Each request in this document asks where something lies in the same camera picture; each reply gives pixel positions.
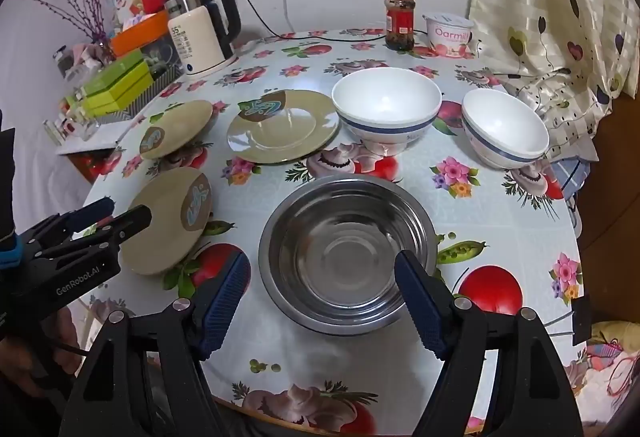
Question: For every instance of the clear glass mug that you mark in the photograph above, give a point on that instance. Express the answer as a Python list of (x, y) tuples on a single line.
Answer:
[(75, 129)]

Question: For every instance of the stainless steel bowl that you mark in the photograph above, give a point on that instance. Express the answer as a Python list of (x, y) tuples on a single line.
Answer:
[(345, 257)]

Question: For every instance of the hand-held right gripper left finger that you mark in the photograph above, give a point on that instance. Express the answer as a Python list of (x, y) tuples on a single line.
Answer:
[(225, 302)]

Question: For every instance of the crumpled clear plastic bag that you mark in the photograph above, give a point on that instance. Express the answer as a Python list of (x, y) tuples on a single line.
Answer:
[(92, 54)]

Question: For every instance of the black binder clip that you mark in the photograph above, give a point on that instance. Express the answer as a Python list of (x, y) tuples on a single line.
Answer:
[(580, 322)]

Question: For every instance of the colourful printed blanket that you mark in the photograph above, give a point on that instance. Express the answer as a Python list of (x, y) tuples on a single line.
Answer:
[(615, 367)]

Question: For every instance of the floral fruit-print tablecloth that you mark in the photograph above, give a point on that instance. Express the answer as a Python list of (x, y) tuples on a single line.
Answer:
[(300, 362)]

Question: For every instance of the small white blue-striped bowl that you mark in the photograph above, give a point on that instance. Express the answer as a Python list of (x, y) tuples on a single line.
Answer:
[(500, 122)]

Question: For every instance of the red-lidded sauce jar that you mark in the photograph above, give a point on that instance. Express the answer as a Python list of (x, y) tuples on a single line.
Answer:
[(400, 22)]

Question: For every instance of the white yogurt tub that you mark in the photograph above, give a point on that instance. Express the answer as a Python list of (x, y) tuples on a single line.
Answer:
[(448, 37)]

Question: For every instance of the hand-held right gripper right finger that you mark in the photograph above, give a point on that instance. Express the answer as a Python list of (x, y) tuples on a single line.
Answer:
[(420, 307)]

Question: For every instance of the cream and black electric kettle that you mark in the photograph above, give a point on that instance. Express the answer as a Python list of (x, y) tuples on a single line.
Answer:
[(200, 37)]

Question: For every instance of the large white blue-striped bowl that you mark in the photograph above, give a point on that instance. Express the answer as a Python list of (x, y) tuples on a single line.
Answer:
[(385, 97)]

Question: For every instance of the blue striped cloth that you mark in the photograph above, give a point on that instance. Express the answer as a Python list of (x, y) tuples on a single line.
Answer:
[(575, 177)]

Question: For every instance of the black-white zigzag patterned box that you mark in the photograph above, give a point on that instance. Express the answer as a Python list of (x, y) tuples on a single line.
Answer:
[(160, 84)]

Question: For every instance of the tan plate with blue motif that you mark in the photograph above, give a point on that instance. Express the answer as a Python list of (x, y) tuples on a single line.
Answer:
[(185, 122), (160, 237), (285, 132)]

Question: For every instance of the green flat box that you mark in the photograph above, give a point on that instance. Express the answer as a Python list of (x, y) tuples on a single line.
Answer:
[(117, 67), (117, 99)]

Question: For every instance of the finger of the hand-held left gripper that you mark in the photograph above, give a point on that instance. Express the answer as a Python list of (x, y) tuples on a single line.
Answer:
[(132, 218), (95, 209)]

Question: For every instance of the brown wooden cabinet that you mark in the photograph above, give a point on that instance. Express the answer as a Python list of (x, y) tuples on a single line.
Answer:
[(615, 217)]

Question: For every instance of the person's left hand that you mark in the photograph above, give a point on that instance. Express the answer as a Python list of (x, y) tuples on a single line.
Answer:
[(65, 332)]

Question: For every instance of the white shelf board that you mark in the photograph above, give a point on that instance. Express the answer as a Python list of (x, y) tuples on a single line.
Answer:
[(95, 147)]

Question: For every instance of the clear container with orange lid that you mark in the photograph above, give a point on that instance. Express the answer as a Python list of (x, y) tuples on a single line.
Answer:
[(140, 34)]

